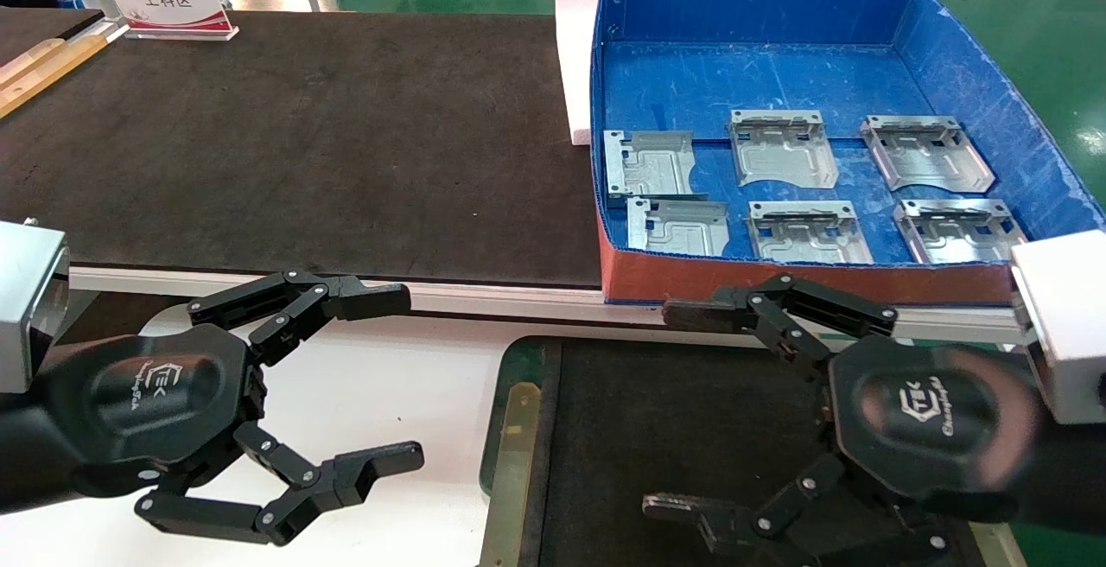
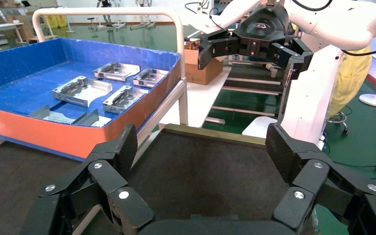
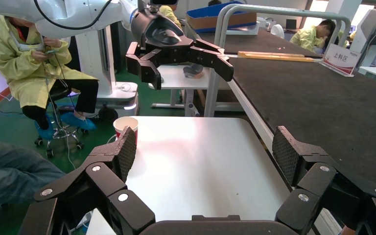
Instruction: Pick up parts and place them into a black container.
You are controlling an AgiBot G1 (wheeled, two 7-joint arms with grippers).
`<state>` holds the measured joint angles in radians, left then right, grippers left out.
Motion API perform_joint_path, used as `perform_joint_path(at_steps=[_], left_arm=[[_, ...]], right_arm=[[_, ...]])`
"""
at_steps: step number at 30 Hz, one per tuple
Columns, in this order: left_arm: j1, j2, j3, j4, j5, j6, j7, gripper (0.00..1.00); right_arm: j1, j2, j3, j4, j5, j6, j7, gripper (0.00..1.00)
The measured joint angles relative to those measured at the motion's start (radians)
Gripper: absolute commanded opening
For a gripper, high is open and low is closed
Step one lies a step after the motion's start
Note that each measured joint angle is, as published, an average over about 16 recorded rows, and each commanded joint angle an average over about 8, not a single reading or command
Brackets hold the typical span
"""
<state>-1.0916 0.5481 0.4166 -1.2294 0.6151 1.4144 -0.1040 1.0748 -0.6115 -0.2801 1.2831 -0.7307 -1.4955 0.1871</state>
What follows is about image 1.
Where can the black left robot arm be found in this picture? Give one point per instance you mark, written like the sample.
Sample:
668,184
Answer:
26,463

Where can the white foam block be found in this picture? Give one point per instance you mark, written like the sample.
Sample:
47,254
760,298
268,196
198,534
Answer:
575,66

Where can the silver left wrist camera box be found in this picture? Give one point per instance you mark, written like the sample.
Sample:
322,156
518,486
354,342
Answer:
26,308

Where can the black container tray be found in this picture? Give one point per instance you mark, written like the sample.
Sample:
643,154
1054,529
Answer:
657,429

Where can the blue corrugated plastic box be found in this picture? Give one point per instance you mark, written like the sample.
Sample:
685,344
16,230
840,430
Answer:
760,83

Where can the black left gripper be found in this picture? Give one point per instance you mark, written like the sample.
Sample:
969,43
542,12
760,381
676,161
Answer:
147,398

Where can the white red acrylic sign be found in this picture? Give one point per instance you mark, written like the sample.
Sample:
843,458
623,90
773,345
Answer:
164,1

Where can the wooden strip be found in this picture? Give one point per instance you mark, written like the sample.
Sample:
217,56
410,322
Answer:
43,74

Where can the large black table mat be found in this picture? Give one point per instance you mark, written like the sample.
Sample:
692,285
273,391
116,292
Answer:
302,143

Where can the silver stamped metal bracket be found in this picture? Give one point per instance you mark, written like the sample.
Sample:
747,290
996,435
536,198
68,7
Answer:
678,230
808,237
782,152
652,165
955,234
924,156

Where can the white aluminium table frame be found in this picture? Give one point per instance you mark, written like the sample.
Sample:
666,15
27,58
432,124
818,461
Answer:
518,299

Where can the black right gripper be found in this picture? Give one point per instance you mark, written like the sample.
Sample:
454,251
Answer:
933,420

